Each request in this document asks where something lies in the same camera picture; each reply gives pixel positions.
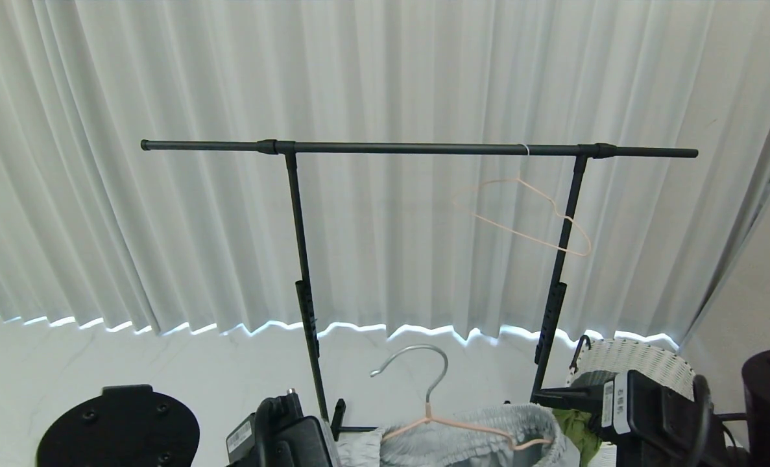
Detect white curtain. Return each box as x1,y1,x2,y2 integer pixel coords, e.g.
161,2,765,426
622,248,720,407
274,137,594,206
0,0,770,346

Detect black clothes rack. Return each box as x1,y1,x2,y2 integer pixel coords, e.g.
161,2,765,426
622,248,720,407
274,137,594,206
140,138,699,437

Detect pale grey shorts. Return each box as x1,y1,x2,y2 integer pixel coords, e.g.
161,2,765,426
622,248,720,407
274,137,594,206
336,403,583,467

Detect pink clothes hanger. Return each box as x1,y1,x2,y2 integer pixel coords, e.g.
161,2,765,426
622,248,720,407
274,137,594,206
453,144,593,258
370,344,554,453

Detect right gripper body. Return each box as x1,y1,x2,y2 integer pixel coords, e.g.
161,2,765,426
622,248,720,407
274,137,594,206
596,370,730,467

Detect white laundry basket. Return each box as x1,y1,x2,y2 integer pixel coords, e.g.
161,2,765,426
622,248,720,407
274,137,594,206
566,334,697,403

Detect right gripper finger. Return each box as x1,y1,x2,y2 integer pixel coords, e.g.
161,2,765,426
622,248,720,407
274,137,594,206
533,386,603,417

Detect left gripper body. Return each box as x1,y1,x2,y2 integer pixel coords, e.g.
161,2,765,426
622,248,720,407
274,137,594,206
226,388,341,467

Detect green garment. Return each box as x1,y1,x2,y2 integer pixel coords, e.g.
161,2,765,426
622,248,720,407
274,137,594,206
551,409,604,467

